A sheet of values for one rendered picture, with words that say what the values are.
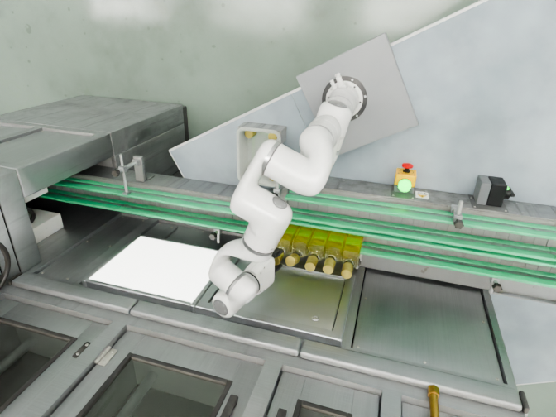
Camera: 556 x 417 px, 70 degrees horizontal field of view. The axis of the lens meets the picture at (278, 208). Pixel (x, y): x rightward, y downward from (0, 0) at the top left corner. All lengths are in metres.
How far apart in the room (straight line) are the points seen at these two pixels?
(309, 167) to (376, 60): 0.61
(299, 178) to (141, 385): 0.69
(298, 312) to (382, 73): 0.82
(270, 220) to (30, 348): 0.85
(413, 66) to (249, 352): 1.04
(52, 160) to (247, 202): 1.00
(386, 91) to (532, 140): 0.50
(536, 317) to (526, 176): 0.59
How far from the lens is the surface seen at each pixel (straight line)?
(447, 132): 1.51
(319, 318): 1.29
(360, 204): 1.40
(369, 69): 1.42
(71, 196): 1.99
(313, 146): 0.93
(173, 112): 2.38
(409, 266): 1.57
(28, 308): 1.57
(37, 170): 1.67
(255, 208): 0.88
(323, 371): 1.18
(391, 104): 1.44
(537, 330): 1.94
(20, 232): 1.67
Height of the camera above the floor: 2.20
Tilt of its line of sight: 60 degrees down
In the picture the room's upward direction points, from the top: 145 degrees counter-clockwise
